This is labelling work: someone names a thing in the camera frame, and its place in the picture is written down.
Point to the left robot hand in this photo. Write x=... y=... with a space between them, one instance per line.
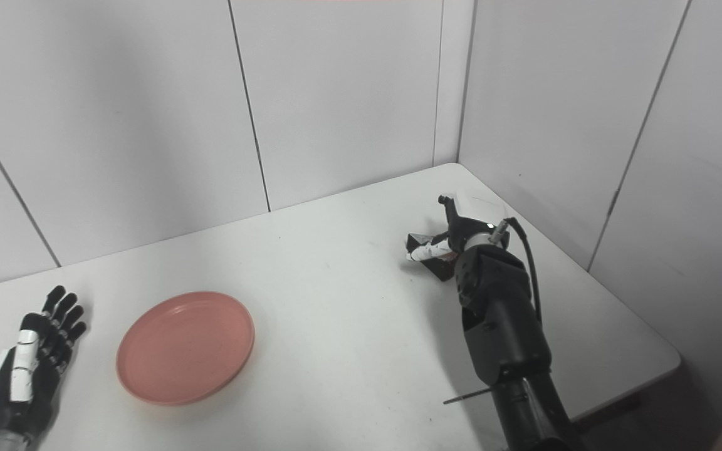
x=29 y=369

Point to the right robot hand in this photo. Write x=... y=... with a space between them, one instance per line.
x=455 y=238

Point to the chocolate cake slice with fruit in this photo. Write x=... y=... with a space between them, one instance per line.
x=427 y=247

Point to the pink round plate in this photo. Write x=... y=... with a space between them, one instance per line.
x=185 y=347

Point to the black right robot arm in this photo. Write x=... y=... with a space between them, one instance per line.
x=508 y=344

